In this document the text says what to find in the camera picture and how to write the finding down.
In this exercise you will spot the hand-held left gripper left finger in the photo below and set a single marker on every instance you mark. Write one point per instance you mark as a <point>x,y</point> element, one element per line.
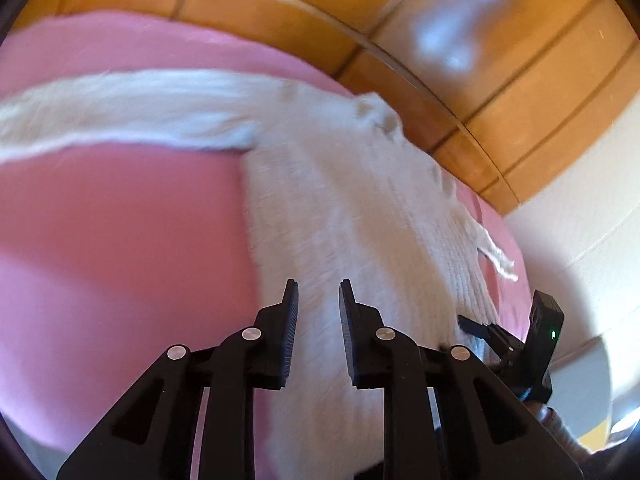
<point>290,332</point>

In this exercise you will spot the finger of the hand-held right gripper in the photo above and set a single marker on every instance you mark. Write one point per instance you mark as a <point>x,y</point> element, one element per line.
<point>480,331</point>

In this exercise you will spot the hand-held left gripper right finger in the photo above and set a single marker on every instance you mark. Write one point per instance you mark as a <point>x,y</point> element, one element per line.
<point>347,332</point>

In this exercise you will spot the white knitted sweater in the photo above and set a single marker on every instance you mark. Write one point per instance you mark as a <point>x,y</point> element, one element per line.
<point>350,220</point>

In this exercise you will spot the pink blanket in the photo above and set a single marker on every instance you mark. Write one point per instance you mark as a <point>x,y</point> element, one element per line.
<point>115,260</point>

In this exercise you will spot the wooden wardrobe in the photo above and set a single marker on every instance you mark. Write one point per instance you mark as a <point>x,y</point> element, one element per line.
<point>450,55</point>

